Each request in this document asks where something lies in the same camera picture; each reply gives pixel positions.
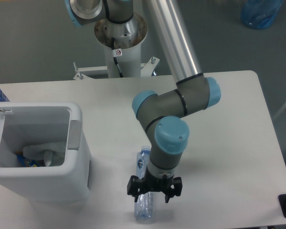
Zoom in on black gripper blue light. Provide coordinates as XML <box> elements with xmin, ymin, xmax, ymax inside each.
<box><xmin>127</xmin><ymin>170</ymin><xmax>183</xmax><ymax>203</ymax></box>

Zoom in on clear plastic bottle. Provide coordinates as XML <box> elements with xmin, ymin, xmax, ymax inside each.
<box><xmin>134</xmin><ymin>146</ymin><xmax>153</xmax><ymax>221</ymax></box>

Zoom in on white paper wrapper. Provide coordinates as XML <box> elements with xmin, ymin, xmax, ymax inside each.
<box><xmin>22</xmin><ymin>141</ymin><xmax>66</xmax><ymax>167</ymax></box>

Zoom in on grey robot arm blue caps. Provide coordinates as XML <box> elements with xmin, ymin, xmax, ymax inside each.
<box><xmin>65</xmin><ymin>0</ymin><xmax>221</xmax><ymax>201</ymax></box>

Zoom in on white plastic trash can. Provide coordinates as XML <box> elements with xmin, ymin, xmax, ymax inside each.
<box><xmin>0</xmin><ymin>102</ymin><xmax>91</xmax><ymax>201</ymax></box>

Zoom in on blue yellow snack wrapper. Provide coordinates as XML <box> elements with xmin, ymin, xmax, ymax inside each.
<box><xmin>15</xmin><ymin>152</ymin><xmax>40</xmax><ymax>167</ymax></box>

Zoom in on blue plastic bag on floor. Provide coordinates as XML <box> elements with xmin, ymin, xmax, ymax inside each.
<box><xmin>240</xmin><ymin>0</ymin><xmax>284</xmax><ymax>30</ymax></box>

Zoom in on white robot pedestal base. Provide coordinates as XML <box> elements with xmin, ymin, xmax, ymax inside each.
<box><xmin>73</xmin><ymin>13</ymin><xmax>160</xmax><ymax>80</ymax></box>

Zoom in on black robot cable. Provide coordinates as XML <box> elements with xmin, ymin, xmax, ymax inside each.
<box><xmin>111</xmin><ymin>37</ymin><xmax>124</xmax><ymax>78</ymax></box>

